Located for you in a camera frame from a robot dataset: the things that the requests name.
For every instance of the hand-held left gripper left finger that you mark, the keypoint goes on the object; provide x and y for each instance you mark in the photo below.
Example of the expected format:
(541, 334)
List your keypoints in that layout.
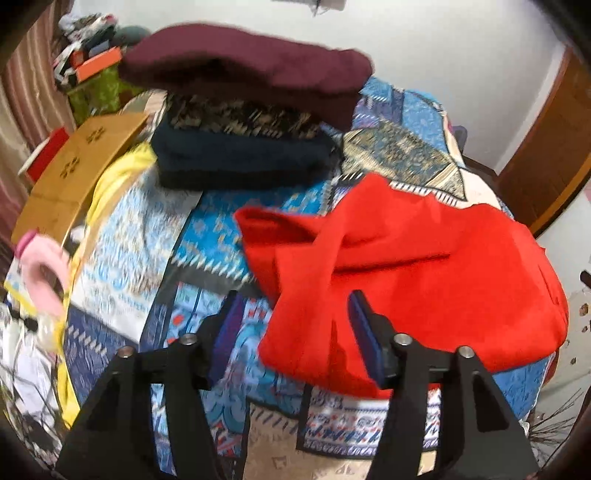
(226, 341)

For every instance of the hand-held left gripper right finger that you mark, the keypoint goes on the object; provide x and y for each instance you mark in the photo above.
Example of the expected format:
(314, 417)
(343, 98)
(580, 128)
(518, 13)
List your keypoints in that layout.
(367, 337)

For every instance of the red sweater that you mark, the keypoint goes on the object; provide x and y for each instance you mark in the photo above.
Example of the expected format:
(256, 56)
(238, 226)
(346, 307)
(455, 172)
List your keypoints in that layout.
(415, 277)

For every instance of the blue patchwork blanket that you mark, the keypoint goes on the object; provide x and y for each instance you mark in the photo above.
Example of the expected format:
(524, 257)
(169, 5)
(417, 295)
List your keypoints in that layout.
(138, 240)

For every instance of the navy folded garment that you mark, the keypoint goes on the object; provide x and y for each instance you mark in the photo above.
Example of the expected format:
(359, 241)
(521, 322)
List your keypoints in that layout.
(240, 157)

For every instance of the yellow cloth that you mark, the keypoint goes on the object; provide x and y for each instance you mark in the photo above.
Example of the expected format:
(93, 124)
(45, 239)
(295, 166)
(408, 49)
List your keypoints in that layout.
(115, 177)

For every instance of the pink fluffy item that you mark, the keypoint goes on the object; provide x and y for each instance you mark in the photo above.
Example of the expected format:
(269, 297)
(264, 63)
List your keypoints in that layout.
(41, 258)

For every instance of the white patterned cloth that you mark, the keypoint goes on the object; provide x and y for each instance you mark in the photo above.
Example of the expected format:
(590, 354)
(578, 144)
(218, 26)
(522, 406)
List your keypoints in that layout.
(25, 383)

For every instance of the dry twigs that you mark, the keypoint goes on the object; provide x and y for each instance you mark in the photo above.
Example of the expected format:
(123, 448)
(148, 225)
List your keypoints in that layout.
(551, 427)

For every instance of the white cabinet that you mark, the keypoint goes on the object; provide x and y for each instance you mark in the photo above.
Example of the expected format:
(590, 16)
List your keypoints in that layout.
(565, 263)

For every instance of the brown patterned folded garment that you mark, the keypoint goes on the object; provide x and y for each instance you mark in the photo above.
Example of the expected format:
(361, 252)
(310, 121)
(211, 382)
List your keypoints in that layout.
(231, 117)

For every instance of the wooden door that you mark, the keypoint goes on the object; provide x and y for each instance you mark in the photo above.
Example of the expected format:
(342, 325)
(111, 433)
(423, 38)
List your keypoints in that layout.
(549, 152)

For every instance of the red box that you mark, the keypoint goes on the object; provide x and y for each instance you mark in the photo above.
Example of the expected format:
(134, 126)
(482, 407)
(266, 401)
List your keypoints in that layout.
(46, 152)

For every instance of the maroon folded garment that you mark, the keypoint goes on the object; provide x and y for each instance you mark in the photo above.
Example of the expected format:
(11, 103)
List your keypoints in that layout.
(240, 64)

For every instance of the orange box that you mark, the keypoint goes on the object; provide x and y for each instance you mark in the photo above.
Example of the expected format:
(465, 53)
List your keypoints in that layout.
(99, 62)

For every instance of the striped curtain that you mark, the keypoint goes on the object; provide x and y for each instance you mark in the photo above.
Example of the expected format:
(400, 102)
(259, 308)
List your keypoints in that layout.
(32, 92)

